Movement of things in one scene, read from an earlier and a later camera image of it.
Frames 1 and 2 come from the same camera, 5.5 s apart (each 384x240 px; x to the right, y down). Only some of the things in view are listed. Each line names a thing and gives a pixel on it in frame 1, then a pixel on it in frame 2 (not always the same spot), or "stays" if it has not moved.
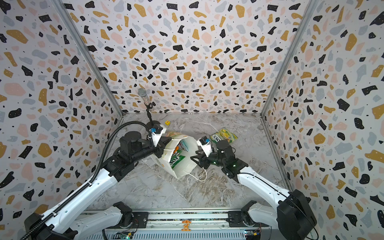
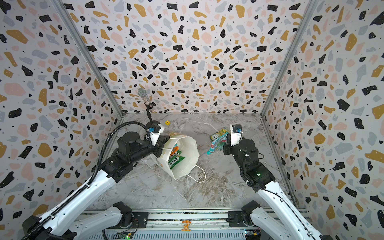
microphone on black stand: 142,93 stays
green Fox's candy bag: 176,158 stays
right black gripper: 202,159 to 227,147
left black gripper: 161,145 stays
